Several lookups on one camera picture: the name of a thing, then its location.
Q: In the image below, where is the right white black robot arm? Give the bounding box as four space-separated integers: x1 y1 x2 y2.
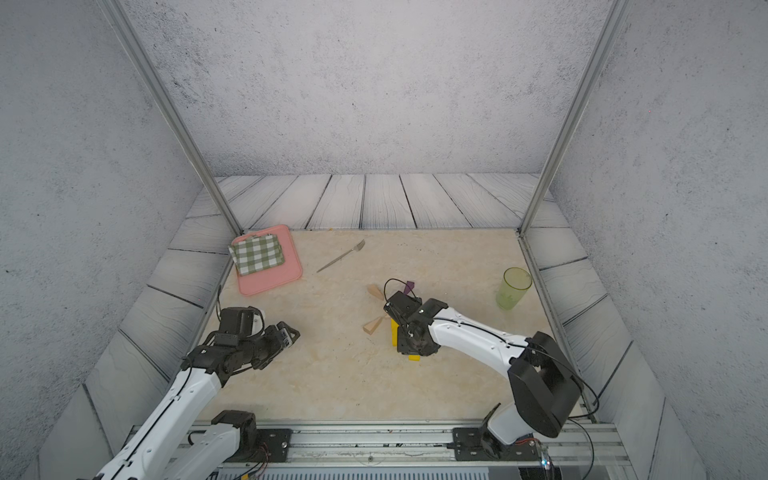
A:
384 292 584 448

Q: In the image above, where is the right aluminium frame post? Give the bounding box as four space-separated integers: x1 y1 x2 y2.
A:
518 0 632 238

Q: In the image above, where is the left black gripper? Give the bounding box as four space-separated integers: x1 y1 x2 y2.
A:
238 319 302 369

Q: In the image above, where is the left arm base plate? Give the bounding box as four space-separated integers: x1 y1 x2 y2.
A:
231 428 293 464

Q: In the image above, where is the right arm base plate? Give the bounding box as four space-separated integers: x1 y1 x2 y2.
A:
447 427 541 462

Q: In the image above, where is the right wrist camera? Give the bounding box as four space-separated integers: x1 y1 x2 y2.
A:
384 291 422 325

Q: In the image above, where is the pink plastic tray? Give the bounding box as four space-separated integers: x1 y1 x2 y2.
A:
228 225 303 296

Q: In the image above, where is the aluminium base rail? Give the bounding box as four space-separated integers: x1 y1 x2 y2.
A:
107 421 637 480

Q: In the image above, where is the green checkered cloth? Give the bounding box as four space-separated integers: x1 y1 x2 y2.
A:
228 234 285 276

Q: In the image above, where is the metal fork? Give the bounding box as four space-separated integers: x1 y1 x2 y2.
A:
317 240 366 273

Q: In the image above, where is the left aluminium frame post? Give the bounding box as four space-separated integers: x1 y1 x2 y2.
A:
98 0 244 236

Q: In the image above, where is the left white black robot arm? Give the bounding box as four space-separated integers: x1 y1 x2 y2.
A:
95 322 300 479

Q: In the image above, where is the aluminium frame post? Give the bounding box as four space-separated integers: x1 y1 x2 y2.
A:
98 0 244 236
518 0 632 238

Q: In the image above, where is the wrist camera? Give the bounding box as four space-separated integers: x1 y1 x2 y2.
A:
384 291 422 325
214 306 265 347

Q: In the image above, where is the green translucent cup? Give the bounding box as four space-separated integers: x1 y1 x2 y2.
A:
495 267 533 310

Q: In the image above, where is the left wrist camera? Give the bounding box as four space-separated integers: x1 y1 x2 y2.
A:
214 306 265 347

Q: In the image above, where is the wooden triangle block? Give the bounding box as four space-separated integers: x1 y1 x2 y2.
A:
363 317 384 335
367 284 386 301

